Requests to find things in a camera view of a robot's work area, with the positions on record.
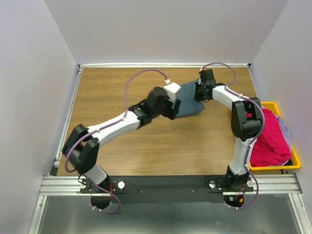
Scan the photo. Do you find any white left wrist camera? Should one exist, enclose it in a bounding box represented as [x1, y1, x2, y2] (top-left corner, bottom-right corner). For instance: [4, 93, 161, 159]
[163, 82, 181, 102]

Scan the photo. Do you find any black garment in bin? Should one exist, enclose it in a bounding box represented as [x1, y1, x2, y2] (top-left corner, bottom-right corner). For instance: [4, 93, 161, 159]
[283, 159, 293, 166]

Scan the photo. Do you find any yellow plastic bin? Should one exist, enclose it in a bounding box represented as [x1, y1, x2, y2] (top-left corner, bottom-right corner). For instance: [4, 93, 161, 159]
[249, 101, 301, 171]

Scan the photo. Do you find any aluminium front frame rail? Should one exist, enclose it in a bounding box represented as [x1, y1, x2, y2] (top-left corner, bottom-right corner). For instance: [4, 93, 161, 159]
[39, 174, 302, 196]

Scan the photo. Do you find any aluminium left table rail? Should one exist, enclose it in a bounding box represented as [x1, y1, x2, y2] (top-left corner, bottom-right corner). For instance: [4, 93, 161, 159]
[49, 64, 83, 176]

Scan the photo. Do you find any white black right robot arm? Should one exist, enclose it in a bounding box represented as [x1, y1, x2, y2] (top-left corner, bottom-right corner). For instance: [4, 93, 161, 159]
[195, 69, 265, 192]

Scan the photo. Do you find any lavender t-shirt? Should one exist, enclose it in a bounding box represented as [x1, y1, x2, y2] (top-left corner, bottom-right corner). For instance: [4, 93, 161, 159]
[275, 115, 292, 151]

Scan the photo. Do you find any teal blue t-shirt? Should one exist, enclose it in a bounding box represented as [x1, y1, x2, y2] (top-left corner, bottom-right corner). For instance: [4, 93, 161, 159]
[176, 79, 204, 118]

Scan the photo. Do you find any aluminium back table rail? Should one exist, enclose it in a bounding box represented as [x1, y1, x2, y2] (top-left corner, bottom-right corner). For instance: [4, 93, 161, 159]
[78, 62, 252, 69]

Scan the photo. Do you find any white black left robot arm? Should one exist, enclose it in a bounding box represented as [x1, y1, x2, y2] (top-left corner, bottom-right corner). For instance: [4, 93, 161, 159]
[62, 83, 181, 193]

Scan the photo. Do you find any magenta t-shirt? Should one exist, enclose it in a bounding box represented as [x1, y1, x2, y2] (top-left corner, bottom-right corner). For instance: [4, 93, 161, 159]
[250, 108, 292, 167]

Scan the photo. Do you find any aluminium table rail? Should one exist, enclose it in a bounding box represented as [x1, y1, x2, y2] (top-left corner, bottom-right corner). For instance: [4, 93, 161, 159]
[49, 64, 83, 176]
[78, 62, 252, 69]

